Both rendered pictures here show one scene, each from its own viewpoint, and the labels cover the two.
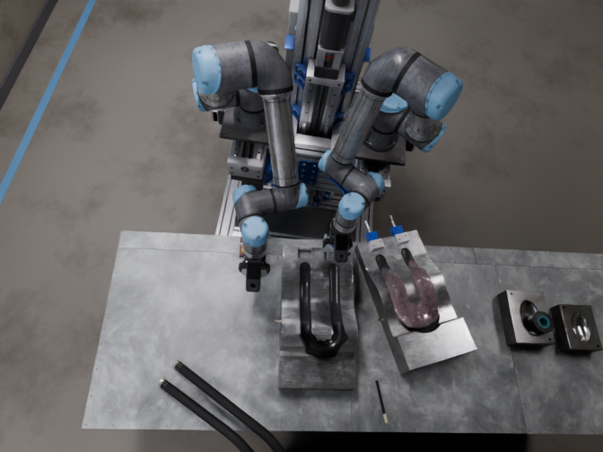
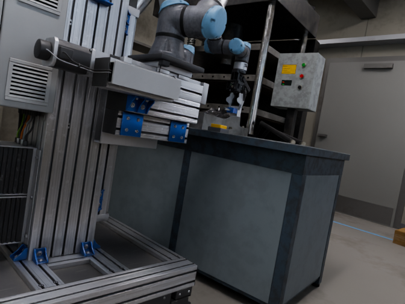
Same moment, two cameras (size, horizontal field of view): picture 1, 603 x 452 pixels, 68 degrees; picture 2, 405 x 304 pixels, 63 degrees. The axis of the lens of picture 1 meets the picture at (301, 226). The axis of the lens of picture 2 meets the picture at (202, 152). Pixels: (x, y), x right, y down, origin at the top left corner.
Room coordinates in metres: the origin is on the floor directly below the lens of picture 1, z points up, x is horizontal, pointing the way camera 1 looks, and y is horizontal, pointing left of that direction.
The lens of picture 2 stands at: (1.81, 1.41, 0.78)
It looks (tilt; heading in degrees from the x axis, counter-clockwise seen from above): 3 degrees down; 229
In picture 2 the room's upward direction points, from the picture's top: 9 degrees clockwise
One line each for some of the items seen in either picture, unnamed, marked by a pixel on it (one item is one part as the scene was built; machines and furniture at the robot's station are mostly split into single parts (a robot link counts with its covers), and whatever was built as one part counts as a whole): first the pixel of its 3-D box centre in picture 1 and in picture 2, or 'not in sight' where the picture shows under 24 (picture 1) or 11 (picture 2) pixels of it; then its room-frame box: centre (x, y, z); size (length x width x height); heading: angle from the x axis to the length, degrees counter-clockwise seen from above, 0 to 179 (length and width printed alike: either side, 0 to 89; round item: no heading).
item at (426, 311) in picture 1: (413, 291); not in sight; (0.58, -0.45, 0.90); 0.26 x 0.18 x 0.08; 29
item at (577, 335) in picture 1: (575, 328); not in sight; (0.62, -1.11, 0.83); 0.17 x 0.13 x 0.06; 11
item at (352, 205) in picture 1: (350, 209); (187, 55); (0.69, -0.14, 1.20); 0.09 x 0.08 x 0.11; 153
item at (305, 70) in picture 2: not in sight; (284, 152); (-0.30, -0.05, 0.73); 0.30 x 0.22 x 1.47; 101
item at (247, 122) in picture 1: (253, 108); (168, 49); (1.09, 0.28, 1.09); 0.15 x 0.15 x 0.10
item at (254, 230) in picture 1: (255, 234); (242, 53); (0.51, 0.13, 1.25); 0.09 x 0.08 x 0.11; 28
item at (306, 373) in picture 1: (317, 314); (211, 120); (0.43, -0.13, 0.87); 0.50 x 0.26 x 0.14; 11
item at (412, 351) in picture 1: (411, 296); not in sight; (0.58, -0.46, 0.85); 0.50 x 0.26 x 0.11; 29
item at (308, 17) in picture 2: not in sight; (231, 32); (-0.32, -0.88, 1.75); 1.30 x 0.84 x 0.61; 101
